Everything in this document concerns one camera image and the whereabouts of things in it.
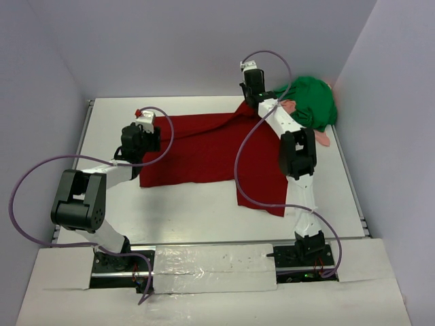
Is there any red t-shirt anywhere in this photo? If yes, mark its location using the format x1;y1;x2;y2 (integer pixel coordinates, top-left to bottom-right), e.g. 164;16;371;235
139;103;288;217

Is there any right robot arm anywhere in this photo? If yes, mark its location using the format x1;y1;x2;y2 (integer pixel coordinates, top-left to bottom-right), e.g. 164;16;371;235
240;61;325;266

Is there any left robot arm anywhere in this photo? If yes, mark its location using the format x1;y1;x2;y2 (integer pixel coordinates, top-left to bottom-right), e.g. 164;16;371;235
50;123;160;271

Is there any green t-shirt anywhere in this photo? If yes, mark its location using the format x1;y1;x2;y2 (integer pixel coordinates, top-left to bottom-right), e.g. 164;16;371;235
273;76;338;132

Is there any pink t-shirt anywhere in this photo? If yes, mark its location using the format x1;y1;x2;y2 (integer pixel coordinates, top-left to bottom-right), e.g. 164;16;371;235
280;100;330;147

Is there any silver taped cover panel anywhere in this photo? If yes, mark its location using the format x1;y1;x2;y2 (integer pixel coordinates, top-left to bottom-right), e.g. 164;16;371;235
153;244;277;294

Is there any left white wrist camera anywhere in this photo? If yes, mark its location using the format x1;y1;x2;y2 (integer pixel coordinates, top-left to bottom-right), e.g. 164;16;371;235
135;109;156;133

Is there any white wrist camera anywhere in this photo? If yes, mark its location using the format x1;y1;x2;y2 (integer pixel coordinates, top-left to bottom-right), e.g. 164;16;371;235
135;109;156;133
240;60;258;72

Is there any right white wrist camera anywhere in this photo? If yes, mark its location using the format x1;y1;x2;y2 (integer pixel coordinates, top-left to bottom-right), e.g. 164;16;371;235
240;60;258;72

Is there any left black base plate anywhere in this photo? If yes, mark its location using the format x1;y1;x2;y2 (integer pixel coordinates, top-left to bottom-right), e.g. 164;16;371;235
89;251;149;293

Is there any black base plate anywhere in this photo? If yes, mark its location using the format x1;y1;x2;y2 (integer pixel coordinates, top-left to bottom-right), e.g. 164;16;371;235
89;251;149;293
266;244;338;284

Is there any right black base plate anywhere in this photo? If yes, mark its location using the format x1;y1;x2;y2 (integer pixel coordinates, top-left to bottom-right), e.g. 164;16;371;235
266;244;338;284

